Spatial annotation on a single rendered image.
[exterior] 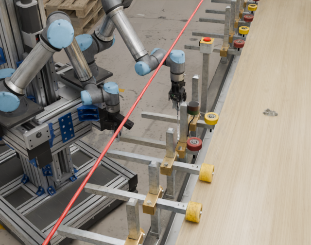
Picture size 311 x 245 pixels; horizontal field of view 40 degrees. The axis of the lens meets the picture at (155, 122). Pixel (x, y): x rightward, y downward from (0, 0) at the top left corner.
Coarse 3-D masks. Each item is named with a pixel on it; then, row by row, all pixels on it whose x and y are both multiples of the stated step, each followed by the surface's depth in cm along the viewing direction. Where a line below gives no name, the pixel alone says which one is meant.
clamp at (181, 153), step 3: (189, 138) 232; (177, 144) 226; (180, 144) 226; (183, 144) 226; (186, 144) 226; (177, 147) 224; (183, 147) 224; (186, 147) 226; (177, 150) 222; (180, 150) 222; (183, 150) 222; (180, 153) 223; (183, 153) 222; (180, 156) 224; (183, 156) 223
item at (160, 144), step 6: (120, 138) 235; (126, 138) 234; (132, 138) 233; (138, 138) 233; (144, 138) 233; (144, 144) 232; (150, 144) 231; (156, 144) 229; (162, 144) 228; (186, 150) 225
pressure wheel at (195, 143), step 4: (188, 140) 223; (192, 140) 223; (196, 140) 223; (200, 140) 222; (188, 144) 220; (192, 144) 220; (196, 144) 220; (200, 144) 220; (188, 148) 222; (192, 148) 220; (196, 148) 220; (200, 148) 221
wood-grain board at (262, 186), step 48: (288, 0) 384; (288, 48) 307; (240, 96) 257; (288, 96) 256; (240, 144) 220; (288, 144) 219; (240, 192) 192; (288, 192) 192; (192, 240) 172; (240, 240) 171; (288, 240) 170
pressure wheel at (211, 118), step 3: (207, 114) 242; (210, 114) 242; (213, 114) 242; (216, 114) 241; (207, 117) 239; (210, 117) 240; (213, 117) 240; (216, 117) 239; (204, 120) 242; (207, 120) 238; (210, 120) 237; (213, 120) 237; (216, 120) 238; (207, 123) 239; (210, 123) 239; (213, 123) 239; (216, 123) 240; (210, 129) 245
